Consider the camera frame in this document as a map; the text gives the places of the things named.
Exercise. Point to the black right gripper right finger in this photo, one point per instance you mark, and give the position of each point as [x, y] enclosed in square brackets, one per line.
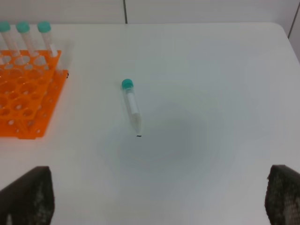
[282, 200]

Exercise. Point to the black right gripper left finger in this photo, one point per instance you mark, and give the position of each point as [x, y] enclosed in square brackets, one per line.
[29, 200]

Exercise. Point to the orange test tube rack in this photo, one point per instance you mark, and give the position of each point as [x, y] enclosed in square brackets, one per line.
[29, 93]

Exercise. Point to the teal-capped test tube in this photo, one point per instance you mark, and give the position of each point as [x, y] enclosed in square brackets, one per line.
[131, 104]

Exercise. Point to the teal-capped tube row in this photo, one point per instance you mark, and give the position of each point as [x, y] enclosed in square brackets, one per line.
[24, 29]
[44, 28]
[5, 30]

